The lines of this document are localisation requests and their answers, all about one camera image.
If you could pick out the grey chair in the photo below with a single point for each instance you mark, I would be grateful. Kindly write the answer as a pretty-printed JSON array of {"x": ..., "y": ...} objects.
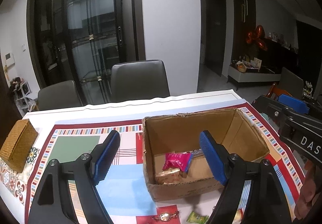
[
  {"x": 59, "y": 96},
  {"x": 139, "y": 80}
]

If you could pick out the brown cardboard box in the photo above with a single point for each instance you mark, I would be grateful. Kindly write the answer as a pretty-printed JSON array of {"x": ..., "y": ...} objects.
[{"x": 180, "y": 134}]

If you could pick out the red heart balloon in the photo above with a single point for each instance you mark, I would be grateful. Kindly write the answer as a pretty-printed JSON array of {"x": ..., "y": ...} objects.
[{"x": 257, "y": 36}]

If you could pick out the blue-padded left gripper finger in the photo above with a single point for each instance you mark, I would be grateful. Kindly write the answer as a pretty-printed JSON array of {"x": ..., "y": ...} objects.
[{"x": 52, "y": 202}]

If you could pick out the grey chair left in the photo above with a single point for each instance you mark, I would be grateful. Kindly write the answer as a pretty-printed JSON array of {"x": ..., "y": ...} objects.
[{"x": 59, "y": 96}]

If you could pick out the right hand of person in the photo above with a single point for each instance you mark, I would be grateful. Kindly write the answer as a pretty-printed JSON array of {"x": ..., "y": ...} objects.
[{"x": 308, "y": 195}]

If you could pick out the white low cabinet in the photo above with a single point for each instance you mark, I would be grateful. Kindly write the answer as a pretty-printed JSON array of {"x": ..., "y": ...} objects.
[{"x": 251, "y": 77}]

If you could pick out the glass sliding door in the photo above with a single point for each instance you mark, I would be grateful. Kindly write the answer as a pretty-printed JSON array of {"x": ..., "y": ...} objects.
[{"x": 80, "y": 41}]

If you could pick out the grey chair near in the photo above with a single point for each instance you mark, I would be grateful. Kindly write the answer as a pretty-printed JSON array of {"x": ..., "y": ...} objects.
[{"x": 139, "y": 80}]

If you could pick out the gold foil round candy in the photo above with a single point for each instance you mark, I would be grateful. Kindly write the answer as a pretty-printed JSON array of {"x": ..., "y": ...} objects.
[{"x": 166, "y": 217}]

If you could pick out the wall intercom panel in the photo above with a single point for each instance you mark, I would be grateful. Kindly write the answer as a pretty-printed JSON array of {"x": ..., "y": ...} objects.
[{"x": 9, "y": 59}]

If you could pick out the white black snack bar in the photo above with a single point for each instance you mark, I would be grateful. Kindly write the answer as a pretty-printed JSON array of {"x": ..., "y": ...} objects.
[{"x": 197, "y": 152}]

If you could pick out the woven wicker box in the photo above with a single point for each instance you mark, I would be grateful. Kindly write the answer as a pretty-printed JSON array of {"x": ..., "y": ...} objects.
[{"x": 18, "y": 144}]

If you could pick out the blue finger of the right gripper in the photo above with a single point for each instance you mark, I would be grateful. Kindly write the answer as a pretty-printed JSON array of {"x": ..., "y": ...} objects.
[{"x": 296, "y": 104}]

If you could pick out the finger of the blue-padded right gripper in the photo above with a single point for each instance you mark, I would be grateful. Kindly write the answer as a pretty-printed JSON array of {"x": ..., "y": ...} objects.
[{"x": 266, "y": 201}]

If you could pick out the colourful patterned tablecloth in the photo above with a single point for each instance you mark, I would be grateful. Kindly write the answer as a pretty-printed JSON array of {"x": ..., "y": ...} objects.
[{"x": 61, "y": 131}]

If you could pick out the red wooden chair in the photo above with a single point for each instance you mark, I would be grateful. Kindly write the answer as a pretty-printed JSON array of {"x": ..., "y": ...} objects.
[{"x": 275, "y": 92}]

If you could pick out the pink red snack packet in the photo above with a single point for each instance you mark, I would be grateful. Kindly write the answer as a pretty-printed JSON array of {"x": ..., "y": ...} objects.
[{"x": 177, "y": 160}]

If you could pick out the green candy packet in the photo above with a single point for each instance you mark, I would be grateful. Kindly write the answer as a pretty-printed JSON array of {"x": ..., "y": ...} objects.
[{"x": 197, "y": 218}]

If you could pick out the white shelf with clutter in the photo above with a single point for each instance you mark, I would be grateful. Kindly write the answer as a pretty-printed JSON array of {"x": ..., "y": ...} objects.
[{"x": 24, "y": 99}]

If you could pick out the beige snack packet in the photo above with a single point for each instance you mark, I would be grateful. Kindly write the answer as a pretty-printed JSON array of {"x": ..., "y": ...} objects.
[{"x": 169, "y": 176}]

